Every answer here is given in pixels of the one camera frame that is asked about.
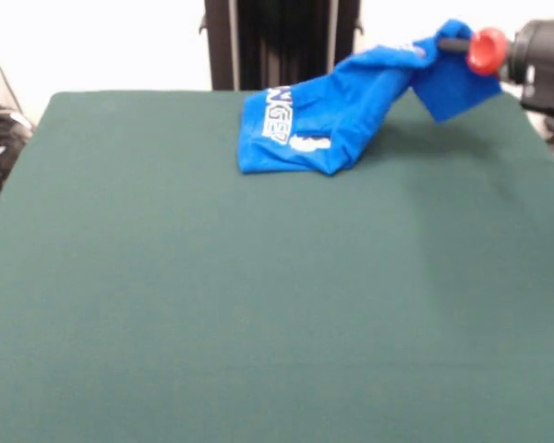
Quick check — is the blue shirt with white print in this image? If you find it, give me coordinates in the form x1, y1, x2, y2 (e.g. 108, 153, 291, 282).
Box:
236, 18, 504, 177

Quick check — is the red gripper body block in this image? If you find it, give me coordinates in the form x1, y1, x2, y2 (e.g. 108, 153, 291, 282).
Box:
468, 27, 509, 78

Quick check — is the black stand with dark panel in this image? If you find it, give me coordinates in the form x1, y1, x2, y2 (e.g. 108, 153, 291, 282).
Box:
198, 0, 366, 92

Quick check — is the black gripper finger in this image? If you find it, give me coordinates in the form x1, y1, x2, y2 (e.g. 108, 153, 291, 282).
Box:
438, 38, 472, 53

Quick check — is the dark green table cloth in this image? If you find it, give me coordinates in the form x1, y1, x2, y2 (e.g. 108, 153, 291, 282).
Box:
0, 90, 554, 443

